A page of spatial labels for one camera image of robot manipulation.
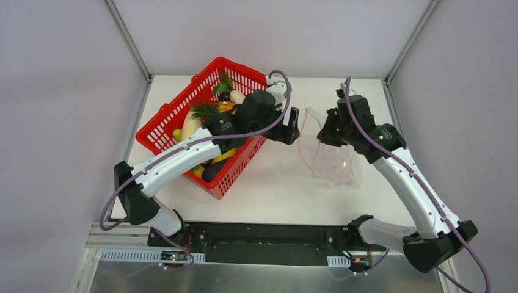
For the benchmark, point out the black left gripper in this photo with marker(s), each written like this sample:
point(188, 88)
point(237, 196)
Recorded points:
point(286, 130)

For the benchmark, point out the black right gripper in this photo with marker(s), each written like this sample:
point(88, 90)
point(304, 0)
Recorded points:
point(332, 130)

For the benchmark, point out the clear zip top bag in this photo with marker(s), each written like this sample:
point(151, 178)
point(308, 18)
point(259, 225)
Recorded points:
point(332, 166)

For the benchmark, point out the red plastic shopping basket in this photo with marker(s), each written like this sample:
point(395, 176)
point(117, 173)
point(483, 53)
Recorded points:
point(156, 134)

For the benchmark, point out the toy pineapple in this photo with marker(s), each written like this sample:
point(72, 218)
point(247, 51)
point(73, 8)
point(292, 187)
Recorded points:
point(205, 110)

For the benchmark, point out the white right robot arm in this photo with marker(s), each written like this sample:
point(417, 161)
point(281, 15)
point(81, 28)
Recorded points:
point(437, 233)

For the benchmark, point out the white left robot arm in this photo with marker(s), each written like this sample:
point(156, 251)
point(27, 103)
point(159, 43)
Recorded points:
point(136, 186)

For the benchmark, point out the yellow mango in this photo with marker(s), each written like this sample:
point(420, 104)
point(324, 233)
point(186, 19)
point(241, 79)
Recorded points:
point(224, 156)

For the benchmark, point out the small white radish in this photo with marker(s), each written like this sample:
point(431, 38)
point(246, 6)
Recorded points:
point(236, 97)

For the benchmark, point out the purple eggplant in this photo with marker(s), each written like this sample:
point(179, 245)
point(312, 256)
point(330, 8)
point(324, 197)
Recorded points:
point(212, 170)

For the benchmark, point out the large white radish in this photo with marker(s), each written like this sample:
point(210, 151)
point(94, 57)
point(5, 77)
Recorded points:
point(191, 123)

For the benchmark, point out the yellow lemon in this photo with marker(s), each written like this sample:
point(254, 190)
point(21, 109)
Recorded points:
point(198, 171)

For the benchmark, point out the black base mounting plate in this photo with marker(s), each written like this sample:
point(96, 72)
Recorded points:
point(270, 244)

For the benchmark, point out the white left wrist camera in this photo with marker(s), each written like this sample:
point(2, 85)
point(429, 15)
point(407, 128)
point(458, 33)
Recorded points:
point(278, 90)

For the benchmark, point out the aluminium frame rail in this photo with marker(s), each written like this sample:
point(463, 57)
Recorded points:
point(406, 240)

